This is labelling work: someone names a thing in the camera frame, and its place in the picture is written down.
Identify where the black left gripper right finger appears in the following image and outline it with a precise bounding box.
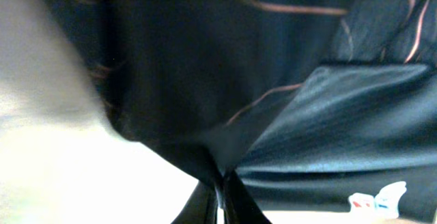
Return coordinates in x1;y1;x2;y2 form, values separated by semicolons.
221;171;272;224

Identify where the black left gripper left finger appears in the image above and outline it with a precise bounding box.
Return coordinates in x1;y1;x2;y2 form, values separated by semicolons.
171;182;218;224

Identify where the black printed cycling jersey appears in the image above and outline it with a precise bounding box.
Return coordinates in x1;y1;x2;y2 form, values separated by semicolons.
44;0;436;223

